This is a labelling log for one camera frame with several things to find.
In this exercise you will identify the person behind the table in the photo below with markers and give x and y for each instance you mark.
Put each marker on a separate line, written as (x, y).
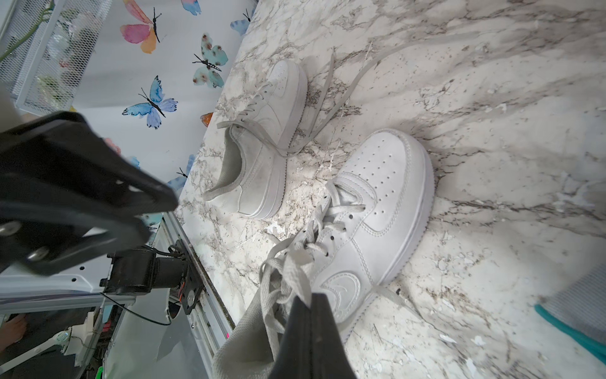
(51, 363)

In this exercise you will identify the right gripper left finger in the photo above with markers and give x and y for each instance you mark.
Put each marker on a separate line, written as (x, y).
(295, 351)

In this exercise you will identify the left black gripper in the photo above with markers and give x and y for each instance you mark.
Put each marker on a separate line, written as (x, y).
(58, 180)

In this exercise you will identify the aluminium front rail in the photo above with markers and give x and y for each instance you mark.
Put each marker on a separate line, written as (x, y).
(210, 324)

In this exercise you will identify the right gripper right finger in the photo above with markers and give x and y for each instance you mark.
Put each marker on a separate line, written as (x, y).
(328, 357)

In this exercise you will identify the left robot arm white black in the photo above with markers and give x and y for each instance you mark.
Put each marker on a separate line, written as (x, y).
(79, 280)

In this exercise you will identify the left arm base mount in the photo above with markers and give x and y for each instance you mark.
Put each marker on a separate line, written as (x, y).
(140, 270)

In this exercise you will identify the white wire mesh basket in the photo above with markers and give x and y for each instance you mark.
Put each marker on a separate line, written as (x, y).
(45, 49)

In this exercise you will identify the white sneaker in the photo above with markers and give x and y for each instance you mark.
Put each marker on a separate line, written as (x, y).
(365, 229)
(260, 151)

